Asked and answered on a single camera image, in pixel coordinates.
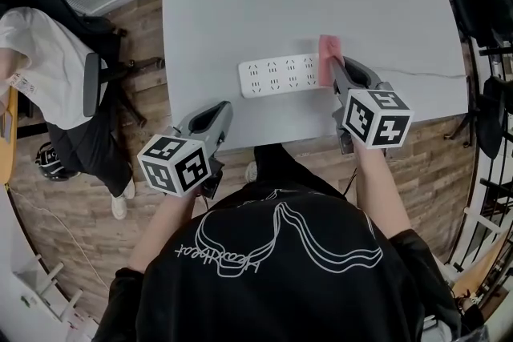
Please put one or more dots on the black helmet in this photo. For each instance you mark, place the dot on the black helmet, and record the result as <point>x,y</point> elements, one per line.
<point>52,164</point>

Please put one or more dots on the pink cloth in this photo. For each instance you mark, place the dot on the pink cloth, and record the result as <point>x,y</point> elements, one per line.
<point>328,46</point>

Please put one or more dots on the person's right forearm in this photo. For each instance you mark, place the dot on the person's right forearm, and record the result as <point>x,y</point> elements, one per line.
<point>376,192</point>

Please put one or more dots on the black mesh office chair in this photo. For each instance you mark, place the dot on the black mesh office chair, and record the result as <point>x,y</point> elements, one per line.
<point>491,116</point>
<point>473,8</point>

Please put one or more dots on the white power strip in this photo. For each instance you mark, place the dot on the white power strip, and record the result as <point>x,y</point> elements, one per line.
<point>280,78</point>

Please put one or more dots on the round yellow wooden table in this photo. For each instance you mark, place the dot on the round yellow wooden table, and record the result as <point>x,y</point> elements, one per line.
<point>7,160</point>

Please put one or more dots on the white wooden rack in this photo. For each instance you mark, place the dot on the white wooden rack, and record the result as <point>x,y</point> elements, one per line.
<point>48,284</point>

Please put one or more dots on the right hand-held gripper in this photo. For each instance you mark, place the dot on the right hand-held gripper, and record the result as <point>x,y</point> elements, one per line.
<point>378,120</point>

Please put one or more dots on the person's left forearm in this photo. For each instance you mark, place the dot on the person's left forearm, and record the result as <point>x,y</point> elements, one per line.
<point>160,232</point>

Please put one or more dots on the purple phone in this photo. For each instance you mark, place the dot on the purple phone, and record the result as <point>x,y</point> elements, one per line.
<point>6,126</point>

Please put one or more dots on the person's black printed shirt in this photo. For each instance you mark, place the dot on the person's black printed shirt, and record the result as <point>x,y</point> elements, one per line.
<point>280,292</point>

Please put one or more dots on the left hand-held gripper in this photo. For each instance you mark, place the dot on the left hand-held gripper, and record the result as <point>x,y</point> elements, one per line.
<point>174,168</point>

